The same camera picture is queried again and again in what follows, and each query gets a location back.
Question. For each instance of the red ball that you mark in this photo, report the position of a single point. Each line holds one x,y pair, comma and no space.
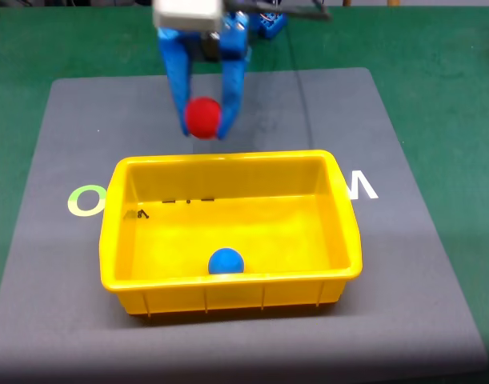
203,118

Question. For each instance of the yellow plastic bin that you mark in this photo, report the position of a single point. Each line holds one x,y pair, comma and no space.
228,224

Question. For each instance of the blue ball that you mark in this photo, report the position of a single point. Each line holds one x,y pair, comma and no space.
226,262

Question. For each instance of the grey mat with letters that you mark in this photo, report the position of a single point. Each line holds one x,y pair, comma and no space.
388,280

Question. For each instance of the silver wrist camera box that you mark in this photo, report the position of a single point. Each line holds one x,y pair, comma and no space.
188,14

